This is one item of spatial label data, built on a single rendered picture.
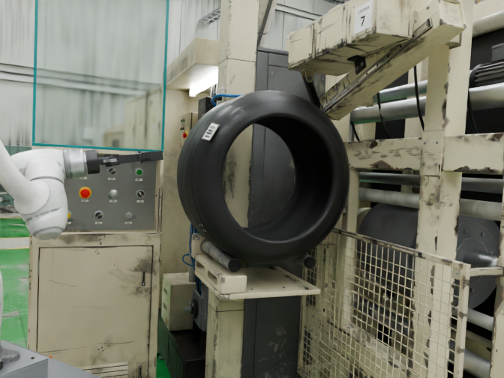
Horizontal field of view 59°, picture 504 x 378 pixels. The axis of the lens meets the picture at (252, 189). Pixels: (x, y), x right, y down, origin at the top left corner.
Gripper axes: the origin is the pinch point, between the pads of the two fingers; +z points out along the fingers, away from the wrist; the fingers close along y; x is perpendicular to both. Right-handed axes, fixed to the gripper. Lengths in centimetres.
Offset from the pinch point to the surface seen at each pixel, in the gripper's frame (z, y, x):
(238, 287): 22, -11, 45
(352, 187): 89, 21, 22
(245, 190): 41, 27, 18
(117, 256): -12, 58, 44
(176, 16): 238, 966, -309
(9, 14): -120, 908, -293
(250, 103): 31.6, -11.0, -14.2
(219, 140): 19.5, -12.3, -3.2
